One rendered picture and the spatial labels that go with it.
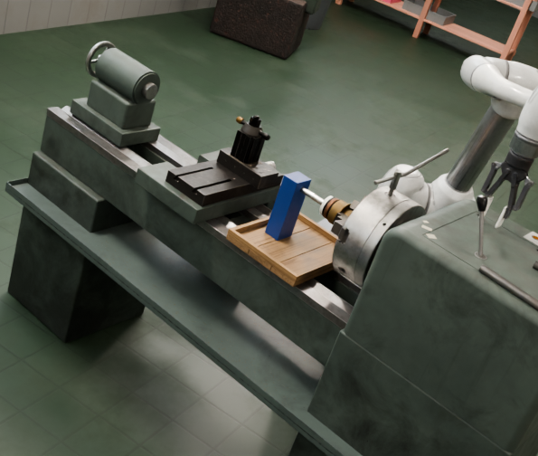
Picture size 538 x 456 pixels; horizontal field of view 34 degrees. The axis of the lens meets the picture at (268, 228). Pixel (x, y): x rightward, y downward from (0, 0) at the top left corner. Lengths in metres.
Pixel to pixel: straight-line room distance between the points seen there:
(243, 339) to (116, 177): 0.76
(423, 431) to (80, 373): 1.49
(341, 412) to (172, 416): 0.92
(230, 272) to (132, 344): 0.93
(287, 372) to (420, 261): 0.74
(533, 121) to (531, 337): 0.60
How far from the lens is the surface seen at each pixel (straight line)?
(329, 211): 2.76
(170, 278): 3.19
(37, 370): 3.50
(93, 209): 3.30
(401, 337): 2.51
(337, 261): 2.66
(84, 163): 3.34
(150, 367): 3.63
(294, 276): 2.72
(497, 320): 2.36
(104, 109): 3.36
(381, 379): 2.60
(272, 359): 2.96
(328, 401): 2.74
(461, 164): 3.30
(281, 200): 2.87
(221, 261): 2.93
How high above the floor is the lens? 2.26
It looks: 28 degrees down
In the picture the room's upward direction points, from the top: 19 degrees clockwise
